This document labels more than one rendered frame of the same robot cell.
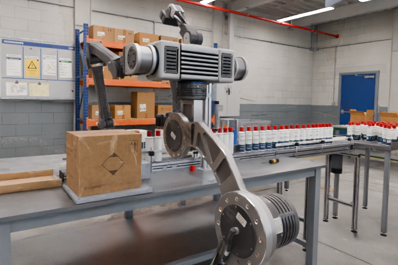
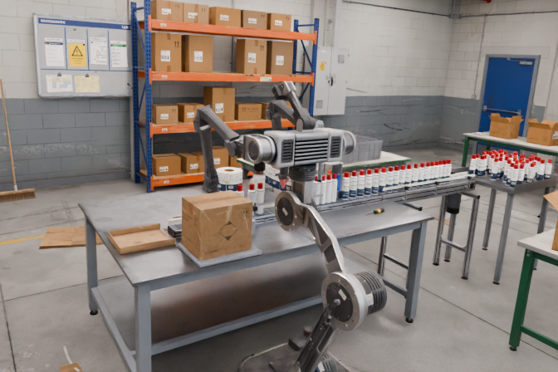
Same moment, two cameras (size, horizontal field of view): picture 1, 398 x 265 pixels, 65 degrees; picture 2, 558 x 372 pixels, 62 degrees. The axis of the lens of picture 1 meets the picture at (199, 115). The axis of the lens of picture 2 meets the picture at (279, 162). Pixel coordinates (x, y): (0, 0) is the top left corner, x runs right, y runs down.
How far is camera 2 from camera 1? 98 cm
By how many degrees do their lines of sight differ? 10
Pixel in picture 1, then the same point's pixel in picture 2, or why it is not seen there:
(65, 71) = (119, 58)
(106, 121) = (212, 178)
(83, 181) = (204, 247)
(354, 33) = not seen: outside the picture
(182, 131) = (293, 210)
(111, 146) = (227, 215)
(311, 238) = (412, 289)
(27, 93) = (72, 88)
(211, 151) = (320, 235)
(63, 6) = not seen: outside the picture
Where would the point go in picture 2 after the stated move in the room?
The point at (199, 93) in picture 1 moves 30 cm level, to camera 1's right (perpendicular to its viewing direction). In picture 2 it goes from (310, 175) to (372, 178)
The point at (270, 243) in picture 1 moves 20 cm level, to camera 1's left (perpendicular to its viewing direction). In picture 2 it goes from (362, 313) to (312, 310)
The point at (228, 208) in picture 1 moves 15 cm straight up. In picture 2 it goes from (333, 285) to (335, 252)
